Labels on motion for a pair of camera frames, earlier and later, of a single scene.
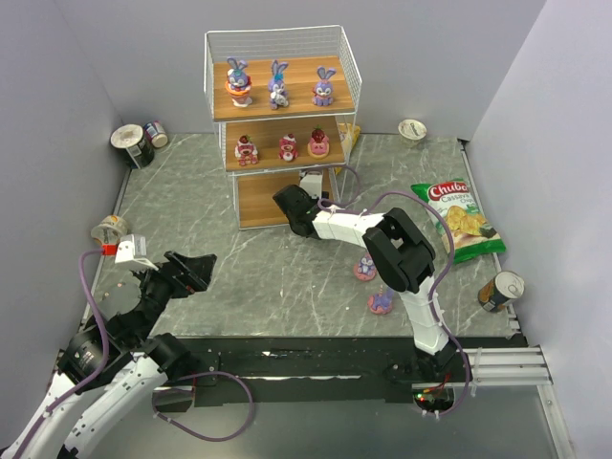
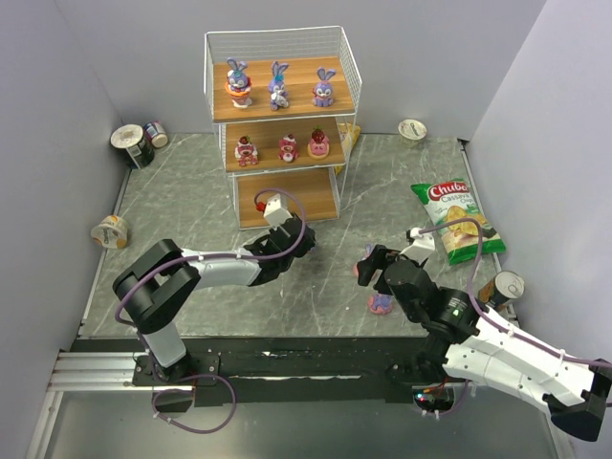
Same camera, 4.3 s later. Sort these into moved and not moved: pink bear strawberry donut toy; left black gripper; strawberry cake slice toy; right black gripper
Moved: right black gripper; left black gripper
Not moved: pink bear strawberry donut toy; strawberry cake slice toy
